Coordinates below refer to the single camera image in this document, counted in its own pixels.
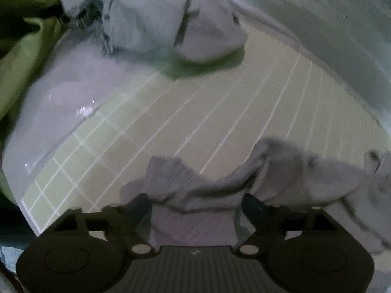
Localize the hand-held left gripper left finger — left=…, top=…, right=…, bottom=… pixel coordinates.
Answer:
left=53, top=193, right=153, bottom=255

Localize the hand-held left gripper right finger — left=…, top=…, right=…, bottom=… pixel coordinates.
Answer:
left=237, top=193, right=340, bottom=255

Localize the grey garment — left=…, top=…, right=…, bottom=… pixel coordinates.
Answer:
left=120, top=137, right=391, bottom=255

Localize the white glossy sheet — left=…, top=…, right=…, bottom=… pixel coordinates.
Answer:
left=2, top=27, right=172, bottom=178

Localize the pale lavender garment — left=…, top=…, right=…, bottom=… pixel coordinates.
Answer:
left=173, top=0, right=249, bottom=62

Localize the green cloth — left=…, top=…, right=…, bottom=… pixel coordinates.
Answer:
left=0, top=0, right=66, bottom=121

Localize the white printed blanket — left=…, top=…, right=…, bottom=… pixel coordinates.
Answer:
left=214, top=0, right=391, bottom=124

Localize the light blue garment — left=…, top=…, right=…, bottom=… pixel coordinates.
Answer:
left=76, top=0, right=196, bottom=58

